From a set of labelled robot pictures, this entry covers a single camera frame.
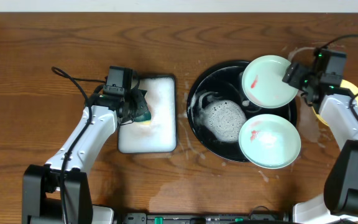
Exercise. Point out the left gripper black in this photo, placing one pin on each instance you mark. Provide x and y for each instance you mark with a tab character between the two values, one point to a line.
138	101

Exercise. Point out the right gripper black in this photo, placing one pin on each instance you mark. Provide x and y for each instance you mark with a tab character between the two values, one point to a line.
293	74

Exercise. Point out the green yellow sponge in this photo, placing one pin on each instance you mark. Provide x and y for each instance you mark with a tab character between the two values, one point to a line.
145	118

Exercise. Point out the mint green plate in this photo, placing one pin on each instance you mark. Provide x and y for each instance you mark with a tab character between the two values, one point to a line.
262	82
269	141

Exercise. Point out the yellow plate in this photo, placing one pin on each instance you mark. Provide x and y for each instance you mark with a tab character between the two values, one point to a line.
344	84

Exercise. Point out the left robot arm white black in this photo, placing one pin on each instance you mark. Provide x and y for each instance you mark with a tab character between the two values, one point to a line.
58	191

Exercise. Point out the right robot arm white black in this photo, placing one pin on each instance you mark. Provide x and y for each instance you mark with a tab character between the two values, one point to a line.
338	107

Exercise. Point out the round black tray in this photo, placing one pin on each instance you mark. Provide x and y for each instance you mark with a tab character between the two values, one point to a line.
223	82

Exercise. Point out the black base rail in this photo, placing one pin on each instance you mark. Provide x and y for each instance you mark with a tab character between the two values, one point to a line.
197	218

